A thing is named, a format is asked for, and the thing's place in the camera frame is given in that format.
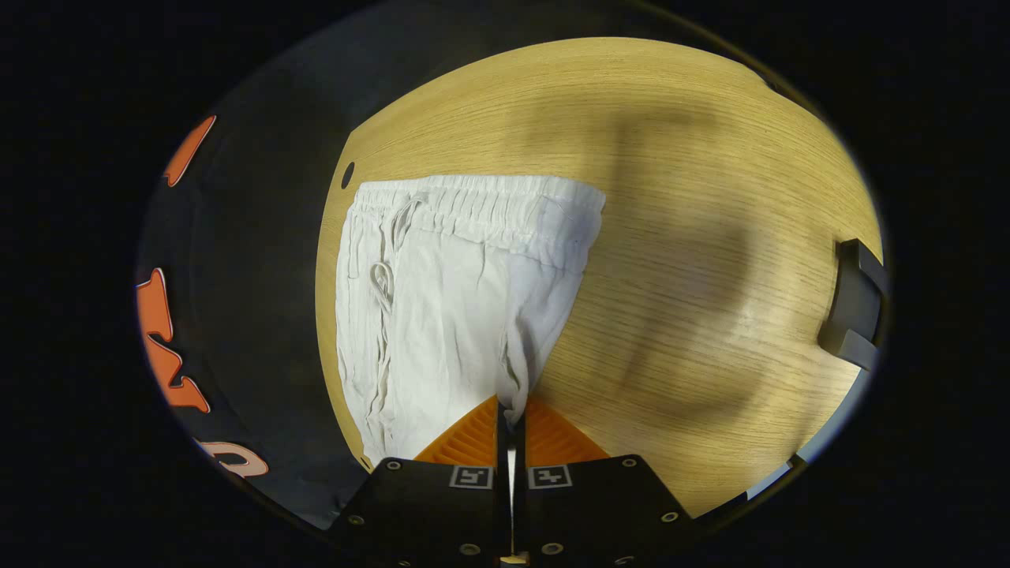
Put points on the white jeans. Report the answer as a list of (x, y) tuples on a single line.
[(450, 315)]

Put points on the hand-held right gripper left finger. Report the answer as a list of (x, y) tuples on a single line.
[(502, 505)]

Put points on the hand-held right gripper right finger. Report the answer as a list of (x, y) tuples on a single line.
[(522, 505)]

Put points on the dark grey bracket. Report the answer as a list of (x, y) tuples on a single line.
[(852, 308)]

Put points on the black backdrop cloth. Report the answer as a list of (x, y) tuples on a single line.
[(260, 276)]

